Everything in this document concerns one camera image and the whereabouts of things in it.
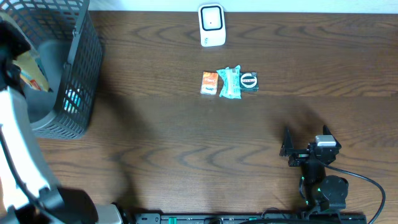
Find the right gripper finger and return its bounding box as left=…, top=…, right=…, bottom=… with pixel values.
left=323, top=125, right=341, bottom=148
left=279, top=127, right=294, bottom=156

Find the teal snack packet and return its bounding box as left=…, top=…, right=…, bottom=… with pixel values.
left=217, top=65, right=241, bottom=99

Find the small orange carton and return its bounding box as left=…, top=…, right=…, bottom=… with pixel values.
left=200, top=72, right=219, bottom=95

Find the light blue tissue pack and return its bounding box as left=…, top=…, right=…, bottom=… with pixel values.
left=63, top=89, right=80, bottom=113

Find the large yellow snack bag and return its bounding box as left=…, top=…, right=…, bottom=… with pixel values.
left=12, top=50, right=51, bottom=92

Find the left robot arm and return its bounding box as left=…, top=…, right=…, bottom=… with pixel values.
left=1, top=14, right=128, bottom=223

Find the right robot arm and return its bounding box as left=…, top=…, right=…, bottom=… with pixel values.
left=279, top=126, right=349, bottom=220

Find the grey plastic mesh basket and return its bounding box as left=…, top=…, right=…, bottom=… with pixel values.
left=1, top=0, right=103, bottom=139

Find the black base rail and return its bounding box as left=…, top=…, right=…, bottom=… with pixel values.
left=133, top=211, right=367, bottom=224

